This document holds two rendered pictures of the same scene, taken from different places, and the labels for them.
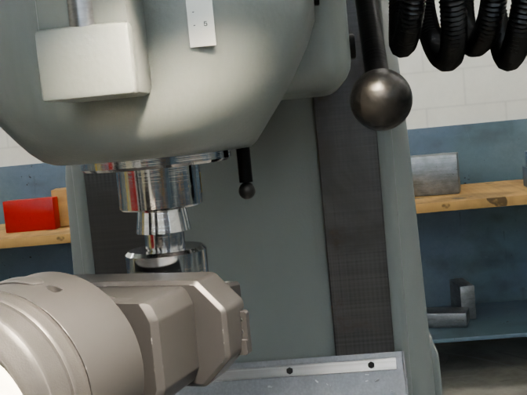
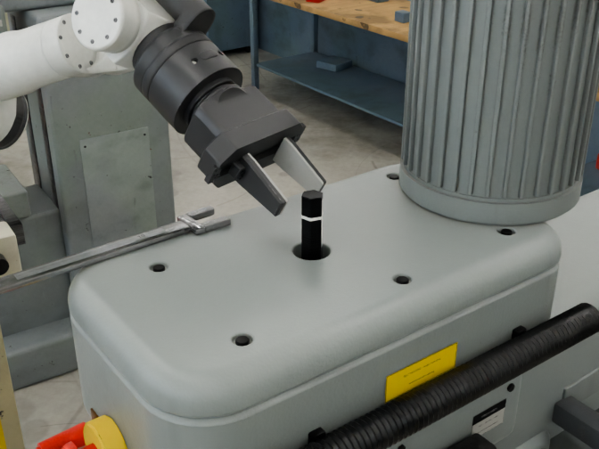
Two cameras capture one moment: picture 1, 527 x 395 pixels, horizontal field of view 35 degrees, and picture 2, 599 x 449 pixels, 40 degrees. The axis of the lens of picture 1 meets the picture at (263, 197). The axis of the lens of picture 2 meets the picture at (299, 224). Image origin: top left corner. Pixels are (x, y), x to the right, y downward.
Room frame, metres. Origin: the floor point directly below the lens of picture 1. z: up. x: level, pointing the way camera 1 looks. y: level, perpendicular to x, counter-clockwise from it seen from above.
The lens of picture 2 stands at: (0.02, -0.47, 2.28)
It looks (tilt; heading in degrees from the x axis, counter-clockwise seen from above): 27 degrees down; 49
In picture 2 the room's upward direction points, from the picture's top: straight up
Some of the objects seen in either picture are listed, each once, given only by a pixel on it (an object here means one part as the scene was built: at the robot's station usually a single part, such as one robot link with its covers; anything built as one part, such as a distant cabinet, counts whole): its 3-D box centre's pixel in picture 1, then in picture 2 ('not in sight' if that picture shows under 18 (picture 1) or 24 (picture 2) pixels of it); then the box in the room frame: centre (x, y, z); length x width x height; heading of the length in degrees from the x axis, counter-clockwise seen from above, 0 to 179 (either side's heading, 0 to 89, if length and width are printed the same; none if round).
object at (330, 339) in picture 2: not in sight; (323, 314); (0.50, 0.06, 1.81); 0.47 x 0.26 x 0.16; 176
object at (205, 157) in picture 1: (156, 158); not in sight; (0.48, 0.06, 1.31); 0.09 x 0.09 x 0.01
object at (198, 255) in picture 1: (166, 255); not in sight; (0.48, 0.06, 1.25); 0.05 x 0.05 x 0.01
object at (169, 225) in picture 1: (155, 151); not in sight; (0.48, 0.06, 1.31); 0.03 x 0.03 x 0.11
